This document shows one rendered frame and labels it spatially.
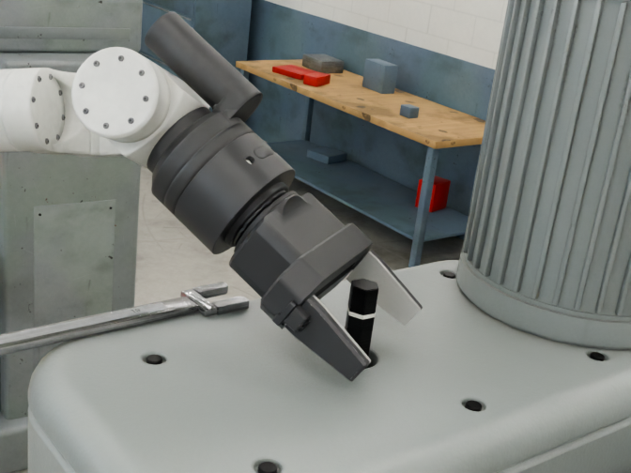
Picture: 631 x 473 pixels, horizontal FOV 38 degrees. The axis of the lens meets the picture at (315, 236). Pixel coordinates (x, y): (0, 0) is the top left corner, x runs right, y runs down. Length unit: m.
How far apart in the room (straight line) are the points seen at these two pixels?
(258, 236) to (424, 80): 6.03
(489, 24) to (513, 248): 5.50
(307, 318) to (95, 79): 0.23
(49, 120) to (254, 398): 0.28
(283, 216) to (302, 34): 7.11
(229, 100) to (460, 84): 5.74
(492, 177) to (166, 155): 0.27
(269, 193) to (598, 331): 0.29
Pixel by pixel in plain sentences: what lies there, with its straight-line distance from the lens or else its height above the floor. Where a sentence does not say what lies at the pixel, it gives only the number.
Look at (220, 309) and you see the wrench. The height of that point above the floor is 1.89.
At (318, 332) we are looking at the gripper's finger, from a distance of 0.63.
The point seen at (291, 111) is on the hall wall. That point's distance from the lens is 7.92.
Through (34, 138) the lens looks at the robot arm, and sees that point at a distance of 0.74.
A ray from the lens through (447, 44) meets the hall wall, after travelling 6.51.
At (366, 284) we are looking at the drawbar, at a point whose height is 1.95.
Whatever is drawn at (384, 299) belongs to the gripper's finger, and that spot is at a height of 1.92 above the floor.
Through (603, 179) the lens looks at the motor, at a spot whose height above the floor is 2.03.
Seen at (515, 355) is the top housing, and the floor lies 1.89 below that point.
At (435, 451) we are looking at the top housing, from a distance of 0.61.
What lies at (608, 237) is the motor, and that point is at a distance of 0.75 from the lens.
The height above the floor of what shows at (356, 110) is 0.88.
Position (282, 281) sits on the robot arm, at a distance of 0.63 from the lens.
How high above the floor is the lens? 2.22
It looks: 21 degrees down
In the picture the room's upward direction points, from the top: 7 degrees clockwise
